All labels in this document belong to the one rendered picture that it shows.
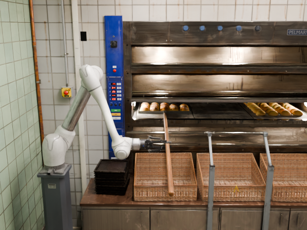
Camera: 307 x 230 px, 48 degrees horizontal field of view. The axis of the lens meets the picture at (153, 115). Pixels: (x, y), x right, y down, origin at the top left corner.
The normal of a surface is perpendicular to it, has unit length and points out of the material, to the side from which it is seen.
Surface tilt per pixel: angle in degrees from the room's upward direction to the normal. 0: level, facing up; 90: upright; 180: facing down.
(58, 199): 90
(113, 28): 90
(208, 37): 90
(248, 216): 91
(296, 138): 70
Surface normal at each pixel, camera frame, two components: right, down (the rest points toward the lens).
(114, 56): -0.01, 0.25
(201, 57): -0.01, -0.10
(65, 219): 0.68, 0.18
